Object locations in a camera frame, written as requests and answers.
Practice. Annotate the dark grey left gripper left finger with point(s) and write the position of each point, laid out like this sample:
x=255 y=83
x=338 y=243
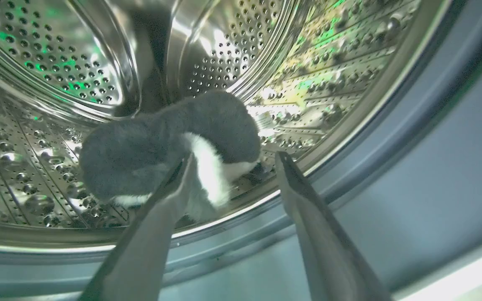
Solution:
x=140 y=251

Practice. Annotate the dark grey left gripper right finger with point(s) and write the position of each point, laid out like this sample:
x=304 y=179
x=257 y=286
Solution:
x=329 y=251

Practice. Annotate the grey and white plush toy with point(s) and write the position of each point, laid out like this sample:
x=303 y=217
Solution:
x=140 y=154

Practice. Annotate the white washing machine body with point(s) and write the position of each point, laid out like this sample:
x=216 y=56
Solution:
x=462 y=280

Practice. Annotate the steel washing machine drum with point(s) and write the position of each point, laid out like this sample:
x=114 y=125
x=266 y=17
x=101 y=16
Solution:
x=57 y=125

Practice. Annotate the grey rubber door gasket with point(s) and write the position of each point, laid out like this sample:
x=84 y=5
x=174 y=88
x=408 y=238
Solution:
x=412 y=167

